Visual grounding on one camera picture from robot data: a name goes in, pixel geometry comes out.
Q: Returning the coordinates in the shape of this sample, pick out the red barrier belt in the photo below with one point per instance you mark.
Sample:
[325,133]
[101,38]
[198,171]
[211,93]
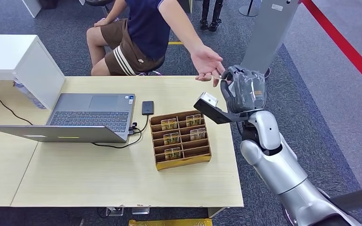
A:
[340,43]

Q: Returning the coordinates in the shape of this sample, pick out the dark grey bar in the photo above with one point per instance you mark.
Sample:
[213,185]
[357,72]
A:
[359,198]

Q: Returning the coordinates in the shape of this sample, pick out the grey metal stand panel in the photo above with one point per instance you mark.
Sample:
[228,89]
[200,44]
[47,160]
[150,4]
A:
[268,34]

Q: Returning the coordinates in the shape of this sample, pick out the person's left forearm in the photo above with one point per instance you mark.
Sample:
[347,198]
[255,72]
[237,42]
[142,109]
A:
[187,34]

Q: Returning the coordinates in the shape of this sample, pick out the wooden card holder box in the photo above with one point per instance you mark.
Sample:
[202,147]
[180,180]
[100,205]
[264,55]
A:
[184,162]

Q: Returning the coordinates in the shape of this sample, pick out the grey laptop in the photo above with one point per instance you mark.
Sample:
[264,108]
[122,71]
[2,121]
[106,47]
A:
[90,118]

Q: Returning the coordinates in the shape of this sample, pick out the person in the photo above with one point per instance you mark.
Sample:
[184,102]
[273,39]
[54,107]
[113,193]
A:
[146,28]

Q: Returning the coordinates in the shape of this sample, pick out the person's right forearm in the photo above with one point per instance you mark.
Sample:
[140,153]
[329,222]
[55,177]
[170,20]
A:
[117,9]

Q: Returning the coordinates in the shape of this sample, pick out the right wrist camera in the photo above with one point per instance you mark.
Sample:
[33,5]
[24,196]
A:
[207,99]

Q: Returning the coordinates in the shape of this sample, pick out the stanchion base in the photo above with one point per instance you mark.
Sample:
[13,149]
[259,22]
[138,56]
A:
[249,11]

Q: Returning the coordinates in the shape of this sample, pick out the black external drive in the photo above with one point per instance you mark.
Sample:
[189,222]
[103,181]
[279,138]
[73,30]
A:
[148,108]

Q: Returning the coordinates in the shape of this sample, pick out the yellow padded package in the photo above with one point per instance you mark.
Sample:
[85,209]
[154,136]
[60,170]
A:
[168,222]

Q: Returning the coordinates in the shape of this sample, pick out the grey desk foot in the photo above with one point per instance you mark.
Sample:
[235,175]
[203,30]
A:
[141,210]
[115,211]

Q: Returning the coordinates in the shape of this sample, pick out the person's left hand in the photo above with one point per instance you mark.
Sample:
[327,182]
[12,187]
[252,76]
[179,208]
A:
[207,62]

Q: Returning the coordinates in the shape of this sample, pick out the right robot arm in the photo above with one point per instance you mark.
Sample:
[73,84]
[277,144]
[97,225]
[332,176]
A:
[274,168]

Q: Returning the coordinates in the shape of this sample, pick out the clear plastic film wrap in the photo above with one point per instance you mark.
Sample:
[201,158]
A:
[249,89]

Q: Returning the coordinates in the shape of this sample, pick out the white furniture panel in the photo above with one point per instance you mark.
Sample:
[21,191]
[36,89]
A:
[32,6]

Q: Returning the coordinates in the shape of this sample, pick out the person's right hand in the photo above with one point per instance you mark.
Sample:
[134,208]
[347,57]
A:
[106,22]

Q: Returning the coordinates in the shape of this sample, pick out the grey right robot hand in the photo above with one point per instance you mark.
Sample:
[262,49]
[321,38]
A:
[245,90]

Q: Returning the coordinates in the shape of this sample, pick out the white desk leg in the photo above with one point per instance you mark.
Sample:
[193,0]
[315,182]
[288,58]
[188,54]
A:
[217,211]

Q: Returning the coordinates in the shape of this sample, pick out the white cabinet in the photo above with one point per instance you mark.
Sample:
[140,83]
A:
[15,56]

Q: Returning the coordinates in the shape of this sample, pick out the black usb adapter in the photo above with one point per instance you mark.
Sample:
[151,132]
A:
[134,128]

